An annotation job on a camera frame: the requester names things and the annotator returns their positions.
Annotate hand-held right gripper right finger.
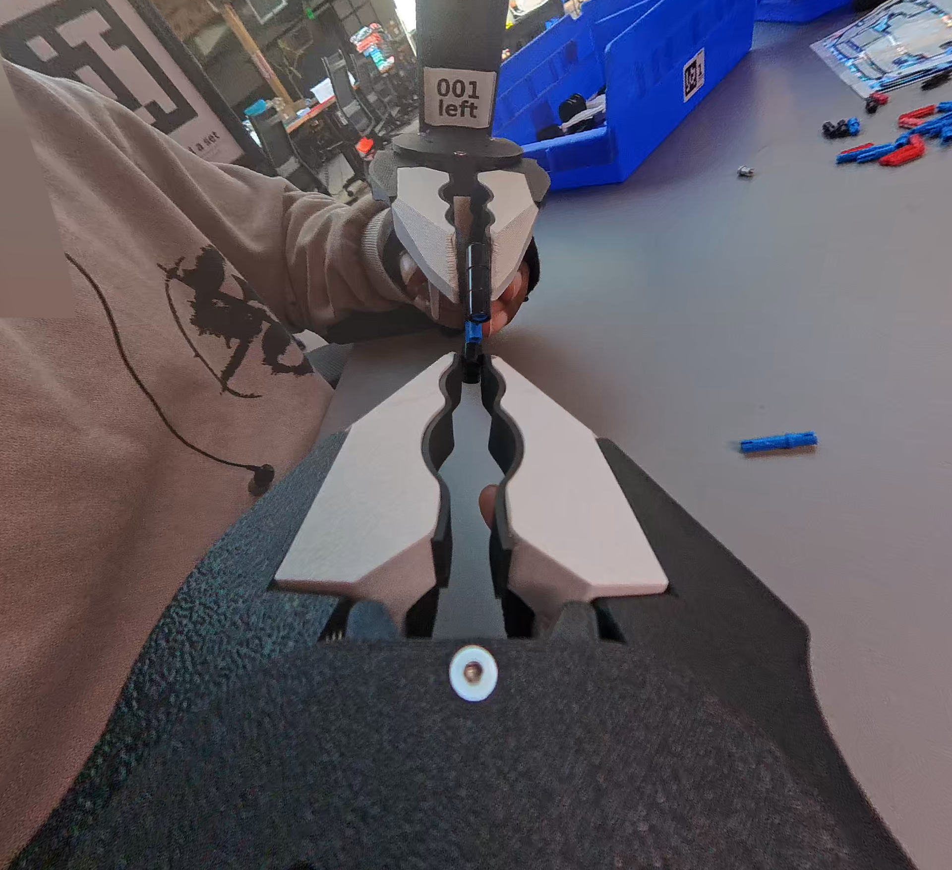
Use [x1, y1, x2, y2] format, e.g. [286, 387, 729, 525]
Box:
[478, 354, 669, 640]

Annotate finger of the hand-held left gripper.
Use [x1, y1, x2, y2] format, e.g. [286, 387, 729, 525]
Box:
[390, 167, 464, 304]
[476, 169, 541, 296]

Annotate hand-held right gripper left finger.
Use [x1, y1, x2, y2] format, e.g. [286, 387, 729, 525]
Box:
[275, 353, 462, 639]

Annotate black beam with blue pins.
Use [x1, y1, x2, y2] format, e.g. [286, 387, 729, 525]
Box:
[461, 241, 495, 325]

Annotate person's left forearm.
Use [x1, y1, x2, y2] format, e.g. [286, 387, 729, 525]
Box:
[238, 163, 409, 331]

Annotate grey desk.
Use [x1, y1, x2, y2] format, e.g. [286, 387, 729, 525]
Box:
[312, 14, 952, 870]

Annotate person's left hand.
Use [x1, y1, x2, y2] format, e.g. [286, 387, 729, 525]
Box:
[398, 247, 541, 337]

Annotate black chair armrest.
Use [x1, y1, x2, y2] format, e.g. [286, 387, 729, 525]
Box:
[326, 305, 451, 348]

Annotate black office chair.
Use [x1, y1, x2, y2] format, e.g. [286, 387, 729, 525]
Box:
[353, 50, 399, 134]
[321, 52, 374, 145]

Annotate blue bin with pieces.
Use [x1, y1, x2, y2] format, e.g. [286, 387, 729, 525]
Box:
[492, 0, 767, 190]

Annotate person's torso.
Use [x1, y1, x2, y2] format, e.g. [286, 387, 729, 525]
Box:
[0, 59, 351, 811]

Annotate white sign with black squares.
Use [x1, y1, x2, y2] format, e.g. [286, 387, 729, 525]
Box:
[0, 0, 248, 166]

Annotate pile of blue red pins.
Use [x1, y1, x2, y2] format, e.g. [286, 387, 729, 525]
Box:
[822, 70, 952, 168]

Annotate silver sticker sheet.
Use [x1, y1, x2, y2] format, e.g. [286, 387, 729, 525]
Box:
[811, 0, 952, 99]

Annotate black microphone cable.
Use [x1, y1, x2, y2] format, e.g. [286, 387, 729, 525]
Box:
[65, 252, 257, 474]

